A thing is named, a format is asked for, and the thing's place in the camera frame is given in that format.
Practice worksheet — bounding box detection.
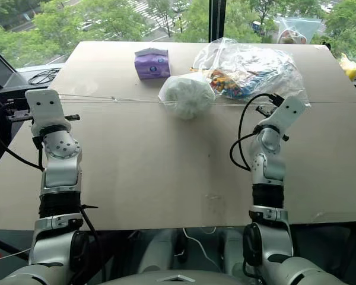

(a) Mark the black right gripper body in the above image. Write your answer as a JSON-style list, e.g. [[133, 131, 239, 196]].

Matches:
[[255, 105, 275, 118]]

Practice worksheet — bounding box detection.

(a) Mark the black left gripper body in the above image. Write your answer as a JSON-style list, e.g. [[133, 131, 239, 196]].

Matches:
[[6, 112, 81, 122]]

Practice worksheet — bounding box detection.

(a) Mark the white drawstring bag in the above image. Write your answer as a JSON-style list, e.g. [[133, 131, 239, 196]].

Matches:
[[58, 74, 268, 121]]

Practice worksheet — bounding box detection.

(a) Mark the clear bag of colourful blocks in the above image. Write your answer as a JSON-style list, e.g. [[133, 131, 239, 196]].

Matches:
[[189, 37, 312, 109]]

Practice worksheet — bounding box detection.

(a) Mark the clear blue-top zip bag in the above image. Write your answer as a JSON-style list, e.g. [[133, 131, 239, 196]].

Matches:
[[276, 16, 323, 46]]

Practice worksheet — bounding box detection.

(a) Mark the yellow object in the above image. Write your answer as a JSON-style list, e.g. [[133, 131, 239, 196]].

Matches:
[[339, 53, 356, 81]]

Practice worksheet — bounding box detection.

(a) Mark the purple tissue pack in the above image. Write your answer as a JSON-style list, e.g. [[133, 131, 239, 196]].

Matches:
[[133, 47, 171, 81]]

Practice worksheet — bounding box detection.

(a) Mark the dark window pillar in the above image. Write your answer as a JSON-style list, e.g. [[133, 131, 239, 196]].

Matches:
[[208, 0, 227, 43]]

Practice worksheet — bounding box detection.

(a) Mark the grey rounded robot leg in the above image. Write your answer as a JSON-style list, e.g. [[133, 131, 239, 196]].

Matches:
[[221, 227, 250, 273], [135, 229, 179, 274]]

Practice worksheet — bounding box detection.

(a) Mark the grey robot torso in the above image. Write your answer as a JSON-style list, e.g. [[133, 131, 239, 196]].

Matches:
[[97, 268, 266, 285]]

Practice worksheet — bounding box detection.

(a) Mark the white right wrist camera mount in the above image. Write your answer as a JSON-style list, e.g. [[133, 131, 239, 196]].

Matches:
[[259, 94, 309, 134]]

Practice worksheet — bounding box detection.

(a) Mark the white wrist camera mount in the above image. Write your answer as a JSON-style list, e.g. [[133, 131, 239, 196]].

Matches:
[[259, 94, 309, 134], [24, 89, 72, 137]]

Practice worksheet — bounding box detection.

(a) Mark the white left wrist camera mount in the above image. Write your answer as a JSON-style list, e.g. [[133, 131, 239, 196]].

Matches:
[[24, 89, 72, 137]]

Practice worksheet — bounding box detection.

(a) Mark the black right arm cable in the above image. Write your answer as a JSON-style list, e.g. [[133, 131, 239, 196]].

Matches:
[[229, 93, 285, 172]]

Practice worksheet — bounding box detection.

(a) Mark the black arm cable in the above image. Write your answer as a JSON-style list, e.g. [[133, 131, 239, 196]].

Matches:
[[229, 93, 285, 172], [0, 105, 45, 172]]

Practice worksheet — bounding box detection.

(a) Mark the coiled black cable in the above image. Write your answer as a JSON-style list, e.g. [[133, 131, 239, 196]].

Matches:
[[28, 68, 62, 86]]

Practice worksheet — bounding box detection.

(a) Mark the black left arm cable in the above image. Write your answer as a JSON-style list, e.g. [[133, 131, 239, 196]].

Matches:
[[0, 105, 45, 172]]

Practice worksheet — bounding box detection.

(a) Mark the white cord under table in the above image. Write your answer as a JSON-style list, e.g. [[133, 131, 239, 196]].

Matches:
[[182, 226, 218, 264]]

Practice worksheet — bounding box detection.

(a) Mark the thin white string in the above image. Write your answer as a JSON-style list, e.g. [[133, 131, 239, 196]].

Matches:
[[0, 248, 31, 262]]

